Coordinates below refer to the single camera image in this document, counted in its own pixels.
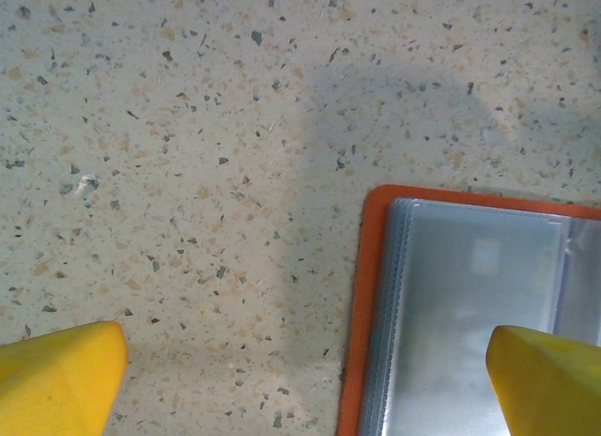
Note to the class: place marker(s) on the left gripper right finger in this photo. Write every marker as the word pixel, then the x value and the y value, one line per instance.
pixel 549 389

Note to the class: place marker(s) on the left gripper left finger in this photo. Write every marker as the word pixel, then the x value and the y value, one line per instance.
pixel 51 389

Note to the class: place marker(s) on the orange card holder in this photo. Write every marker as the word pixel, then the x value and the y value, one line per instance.
pixel 446 314

